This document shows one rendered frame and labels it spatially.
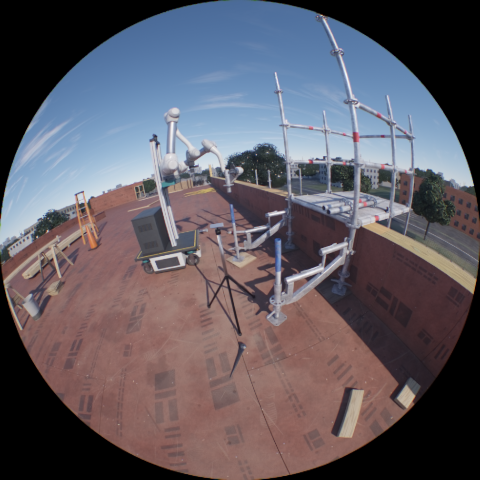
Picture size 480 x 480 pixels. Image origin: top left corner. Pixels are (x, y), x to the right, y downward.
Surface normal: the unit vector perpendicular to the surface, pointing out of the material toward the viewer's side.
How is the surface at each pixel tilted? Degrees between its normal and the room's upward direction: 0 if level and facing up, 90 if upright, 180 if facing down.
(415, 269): 90
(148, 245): 90
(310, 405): 0
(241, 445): 0
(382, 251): 90
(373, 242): 90
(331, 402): 0
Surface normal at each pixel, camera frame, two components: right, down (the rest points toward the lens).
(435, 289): -0.96, 0.21
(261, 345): -0.11, -0.90
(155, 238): 0.22, 0.39
